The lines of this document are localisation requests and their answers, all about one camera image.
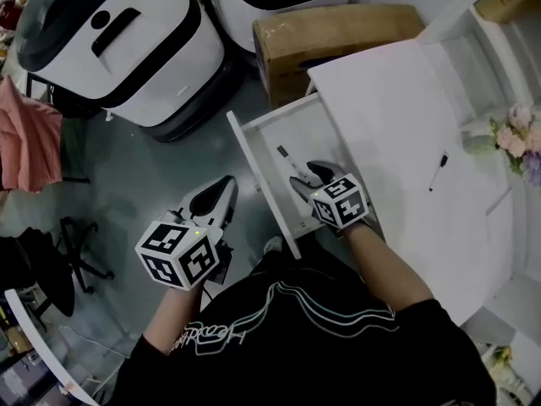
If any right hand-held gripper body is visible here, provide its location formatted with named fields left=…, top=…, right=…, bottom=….
left=307, top=174, right=374, bottom=231

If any person's left forearm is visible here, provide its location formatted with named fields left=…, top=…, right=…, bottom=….
left=142, top=283, right=209, bottom=357

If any person's white shoe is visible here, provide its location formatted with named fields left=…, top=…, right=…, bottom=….
left=263, top=235, right=284, bottom=256

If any pink and purple flower bouquet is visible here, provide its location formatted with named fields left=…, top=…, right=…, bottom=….
left=489, top=101, right=541, bottom=188

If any white drawer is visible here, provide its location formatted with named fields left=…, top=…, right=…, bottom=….
left=226, top=92, right=384, bottom=261

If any white desk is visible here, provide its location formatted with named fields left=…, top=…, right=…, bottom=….
left=305, top=36, right=541, bottom=327

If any white desk shelf unit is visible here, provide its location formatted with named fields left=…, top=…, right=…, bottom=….
left=416, top=0, right=541, bottom=143

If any slim black-capped pen item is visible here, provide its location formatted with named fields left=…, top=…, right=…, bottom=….
left=428, top=151, right=451, bottom=193

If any person's black printed shirt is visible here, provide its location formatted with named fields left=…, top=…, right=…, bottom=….
left=110, top=243, right=499, bottom=406

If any large brown cardboard box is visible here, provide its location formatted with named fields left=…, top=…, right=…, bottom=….
left=252, top=3, right=426, bottom=110

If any black office chair base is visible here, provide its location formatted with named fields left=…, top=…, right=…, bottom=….
left=57, top=216, right=116, bottom=294

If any pink cloth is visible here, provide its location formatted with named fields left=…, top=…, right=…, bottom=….
left=0, top=75, right=64, bottom=195

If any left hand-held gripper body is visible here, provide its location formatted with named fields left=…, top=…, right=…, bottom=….
left=134, top=208, right=235, bottom=291

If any black garment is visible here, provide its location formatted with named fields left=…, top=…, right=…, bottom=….
left=0, top=225, right=76, bottom=319

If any person's right forearm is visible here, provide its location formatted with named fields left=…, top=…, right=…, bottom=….
left=342, top=222, right=436, bottom=326

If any white table edge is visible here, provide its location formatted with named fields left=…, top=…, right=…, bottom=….
left=3, top=288, right=101, bottom=406

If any black and white marker item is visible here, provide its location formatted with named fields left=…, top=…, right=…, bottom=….
left=276, top=145, right=307, bottom=180

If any white robot base black handle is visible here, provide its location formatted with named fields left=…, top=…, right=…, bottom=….
left=15, top=0, right=243, bottom=144

